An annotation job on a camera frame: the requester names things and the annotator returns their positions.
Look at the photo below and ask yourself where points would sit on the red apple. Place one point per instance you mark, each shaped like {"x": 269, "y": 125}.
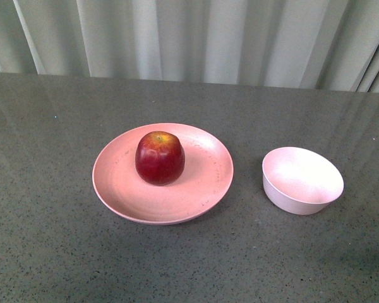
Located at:
{"x": 159, "y": 158}

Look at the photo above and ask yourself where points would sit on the pink round plate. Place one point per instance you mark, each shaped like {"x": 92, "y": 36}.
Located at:
{"x": 206, "y": 178}

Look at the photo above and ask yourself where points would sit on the light pink bowl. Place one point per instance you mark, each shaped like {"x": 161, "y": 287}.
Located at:
{"x": 300, "y": 181}

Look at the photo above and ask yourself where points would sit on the white pleated curtain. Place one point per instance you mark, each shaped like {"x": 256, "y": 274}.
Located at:
{"x": 332, "y": 45}

